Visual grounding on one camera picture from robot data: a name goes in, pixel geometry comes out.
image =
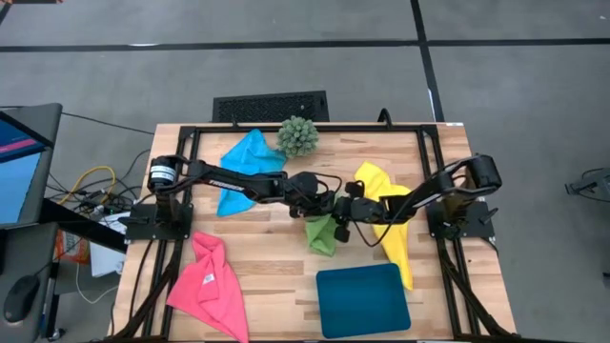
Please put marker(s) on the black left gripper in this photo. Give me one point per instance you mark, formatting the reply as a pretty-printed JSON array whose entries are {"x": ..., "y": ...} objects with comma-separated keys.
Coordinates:
[{"x": 310, "y": 195}]

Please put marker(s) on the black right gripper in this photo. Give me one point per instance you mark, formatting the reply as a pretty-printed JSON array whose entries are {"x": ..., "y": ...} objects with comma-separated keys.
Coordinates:
[{"x": 359, "y": 211}]

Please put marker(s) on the green microfiber towel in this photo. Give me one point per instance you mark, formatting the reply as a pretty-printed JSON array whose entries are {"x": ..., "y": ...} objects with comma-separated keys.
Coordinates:
[{"x": 321, "y": 236}]

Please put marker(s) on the yellow microfiber towel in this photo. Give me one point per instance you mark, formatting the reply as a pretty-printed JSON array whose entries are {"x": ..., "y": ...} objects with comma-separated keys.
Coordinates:
[{"x": 395, "y": 243}]

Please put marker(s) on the blue microfiber towel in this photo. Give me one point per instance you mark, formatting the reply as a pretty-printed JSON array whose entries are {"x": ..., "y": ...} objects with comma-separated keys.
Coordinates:
[{"x": 248, "y": 157}]

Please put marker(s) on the teal plastic bin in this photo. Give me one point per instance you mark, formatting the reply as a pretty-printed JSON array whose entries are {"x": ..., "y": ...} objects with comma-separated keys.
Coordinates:
[{"x": 362, "y": 300}]

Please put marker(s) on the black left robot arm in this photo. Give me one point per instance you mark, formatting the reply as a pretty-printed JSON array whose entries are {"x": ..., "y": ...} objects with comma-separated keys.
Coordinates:
[{"x": 224, "y": 183}]

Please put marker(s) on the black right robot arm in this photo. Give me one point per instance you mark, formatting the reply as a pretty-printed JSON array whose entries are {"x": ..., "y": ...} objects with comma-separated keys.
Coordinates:
[{"x": 429, "y": 195}]

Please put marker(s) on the pink microfiber towel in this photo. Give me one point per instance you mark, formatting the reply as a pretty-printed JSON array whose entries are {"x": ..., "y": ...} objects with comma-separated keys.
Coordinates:
[{"x": 209, "y": 290}]

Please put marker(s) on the green potted plant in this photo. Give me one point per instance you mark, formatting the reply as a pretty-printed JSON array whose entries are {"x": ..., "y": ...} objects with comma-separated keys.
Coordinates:
[{"x": 298, "y": 136}]

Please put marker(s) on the white paper sheet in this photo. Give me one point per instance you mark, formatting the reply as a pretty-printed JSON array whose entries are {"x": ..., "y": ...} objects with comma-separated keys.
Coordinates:
[{"x": 105, "y": 259}]

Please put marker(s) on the orange packet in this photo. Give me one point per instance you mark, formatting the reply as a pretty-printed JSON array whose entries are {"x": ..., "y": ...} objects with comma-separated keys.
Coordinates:
[{"x": 71, "y": 248}]

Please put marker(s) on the grey computer monitor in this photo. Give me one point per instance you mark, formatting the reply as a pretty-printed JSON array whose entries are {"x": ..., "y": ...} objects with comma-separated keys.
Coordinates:
[{"x": 19, "y": 181}]

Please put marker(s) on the grey side desk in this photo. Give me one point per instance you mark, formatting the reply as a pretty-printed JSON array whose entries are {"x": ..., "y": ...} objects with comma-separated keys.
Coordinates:
[{"x": 19, "y": 257}]

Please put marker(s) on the black computer mouse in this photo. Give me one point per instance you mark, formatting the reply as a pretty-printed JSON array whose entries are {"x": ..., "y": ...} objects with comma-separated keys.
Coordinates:
[{"x": 20, "y": 300}]

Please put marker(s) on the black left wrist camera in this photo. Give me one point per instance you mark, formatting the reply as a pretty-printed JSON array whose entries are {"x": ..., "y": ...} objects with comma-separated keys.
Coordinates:
[{"x": 355, "y": 189}]

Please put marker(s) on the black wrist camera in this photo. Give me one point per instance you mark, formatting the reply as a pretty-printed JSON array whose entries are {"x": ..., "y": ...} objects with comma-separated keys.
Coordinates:
[
  {"x": 342, "y": 234},
  {"x": 355, "y": 189}
]

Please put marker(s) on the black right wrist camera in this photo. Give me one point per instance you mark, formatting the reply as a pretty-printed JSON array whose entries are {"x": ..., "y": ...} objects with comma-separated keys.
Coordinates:
[{"x": 342, "y": 234}]

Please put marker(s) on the black metal table frame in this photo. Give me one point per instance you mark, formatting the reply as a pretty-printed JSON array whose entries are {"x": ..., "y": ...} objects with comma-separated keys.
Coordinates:
[{"x": 357, "y": 128}]

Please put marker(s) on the black frame clamp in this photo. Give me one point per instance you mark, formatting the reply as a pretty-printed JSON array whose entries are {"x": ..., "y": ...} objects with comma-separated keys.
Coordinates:
[{"x": 385, "y": 110}]

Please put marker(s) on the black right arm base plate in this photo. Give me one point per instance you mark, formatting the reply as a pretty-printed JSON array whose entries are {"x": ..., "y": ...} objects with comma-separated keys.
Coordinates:
[{"x": 479, "y": 224}]

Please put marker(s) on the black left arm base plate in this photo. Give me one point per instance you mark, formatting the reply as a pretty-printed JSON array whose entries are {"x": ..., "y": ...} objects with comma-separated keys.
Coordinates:
[{"x": 143, "y": 228}]

